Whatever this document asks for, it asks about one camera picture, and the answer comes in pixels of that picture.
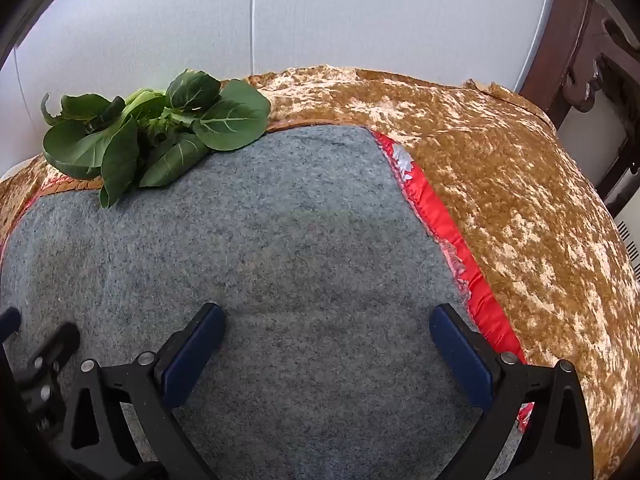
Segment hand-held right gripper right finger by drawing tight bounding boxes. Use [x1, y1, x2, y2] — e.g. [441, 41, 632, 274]
[429, 303, 597, 480]

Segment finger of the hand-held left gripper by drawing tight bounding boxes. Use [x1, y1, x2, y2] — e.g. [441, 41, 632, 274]
[0, 307, 22, 350]
[16, 322, 81, 433]

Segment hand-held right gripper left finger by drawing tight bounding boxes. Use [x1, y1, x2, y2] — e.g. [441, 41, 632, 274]
[61, 302, 227, 480]

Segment grey felt mat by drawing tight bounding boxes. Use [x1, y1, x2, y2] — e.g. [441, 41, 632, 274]
[0, 125, 525, 480]

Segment gold velvet tablecloth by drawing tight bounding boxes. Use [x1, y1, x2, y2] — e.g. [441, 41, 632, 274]
[0, 64, 640, 480]

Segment white vented appliance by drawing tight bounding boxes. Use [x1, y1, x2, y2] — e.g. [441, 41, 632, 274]
[611, 209, 640, 275]

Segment green bok choy bunch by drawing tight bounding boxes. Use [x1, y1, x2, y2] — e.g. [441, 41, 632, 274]
[40, 69, 272, 210]

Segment dark carved wooden furniture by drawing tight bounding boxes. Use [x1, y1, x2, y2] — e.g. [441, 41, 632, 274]
[517, 0, 640, 202]

